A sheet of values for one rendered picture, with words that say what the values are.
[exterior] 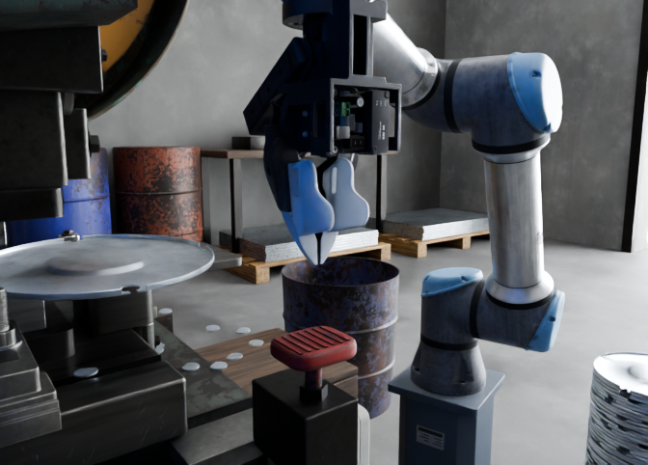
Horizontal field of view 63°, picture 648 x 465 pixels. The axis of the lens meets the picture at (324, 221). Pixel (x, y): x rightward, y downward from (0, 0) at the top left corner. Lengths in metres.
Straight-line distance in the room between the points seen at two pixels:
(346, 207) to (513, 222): 0.50
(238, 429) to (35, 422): 0.20
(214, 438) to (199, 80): 3.94
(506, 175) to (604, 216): 4.31
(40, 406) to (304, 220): 0.26
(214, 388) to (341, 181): 0.33
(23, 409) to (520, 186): 0.71
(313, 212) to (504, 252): 0.56
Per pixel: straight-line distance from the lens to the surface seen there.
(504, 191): 0.88
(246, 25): 4.66
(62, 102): 0.65
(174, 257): 0.74
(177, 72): 4.34
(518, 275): 0.96
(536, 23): 5.58
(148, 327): 0.73
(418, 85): 0.82
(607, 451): 1.66
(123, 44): 1.09
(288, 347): 0.48
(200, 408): 0.64
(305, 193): 0.43
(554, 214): 5.37
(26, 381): 0.51
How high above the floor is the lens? 0.94
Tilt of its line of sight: 9 degrees down
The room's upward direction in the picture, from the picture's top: straight up
